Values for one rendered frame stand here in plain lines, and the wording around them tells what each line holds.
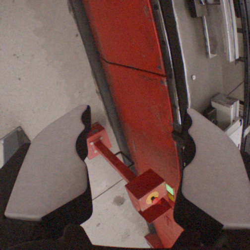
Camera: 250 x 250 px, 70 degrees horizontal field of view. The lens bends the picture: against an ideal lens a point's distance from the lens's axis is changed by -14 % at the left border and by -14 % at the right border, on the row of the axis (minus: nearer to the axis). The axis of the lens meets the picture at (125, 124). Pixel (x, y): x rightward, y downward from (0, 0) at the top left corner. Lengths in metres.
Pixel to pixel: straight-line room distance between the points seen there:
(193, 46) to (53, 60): 0.92
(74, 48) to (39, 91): 0.35
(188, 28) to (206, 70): 0.17
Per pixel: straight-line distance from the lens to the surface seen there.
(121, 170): 1.17
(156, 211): 1.11
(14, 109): 1.37
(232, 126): 0.74
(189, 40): 0.65
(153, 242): 2.93
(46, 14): 1.34
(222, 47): 0.68
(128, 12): 0.79
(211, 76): 0.77
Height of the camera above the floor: 1.31
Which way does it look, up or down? 51 degrees down
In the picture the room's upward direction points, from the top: 124 degrees clockwise
